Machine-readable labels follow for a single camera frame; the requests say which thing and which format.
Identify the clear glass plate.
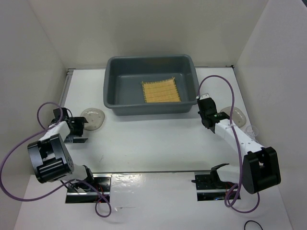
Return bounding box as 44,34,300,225
81,108,105,131
220,106,247,128

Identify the yellow woven bamboo mat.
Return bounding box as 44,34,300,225
142,77,181,103

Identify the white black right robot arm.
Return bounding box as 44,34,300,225
196,94,281,194

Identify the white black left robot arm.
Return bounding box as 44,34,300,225
27,107,95,192

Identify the grey plastic bin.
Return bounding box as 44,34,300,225
103,54,199,116

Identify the clear plastic cup upper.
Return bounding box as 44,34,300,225
245,125,259,139

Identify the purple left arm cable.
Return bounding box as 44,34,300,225
0,102,112,218

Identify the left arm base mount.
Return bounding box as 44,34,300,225
65,173,112,204

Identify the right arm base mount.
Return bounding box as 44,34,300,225
191,163,234,201

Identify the black cable loop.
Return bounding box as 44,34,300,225
244,220,264,230

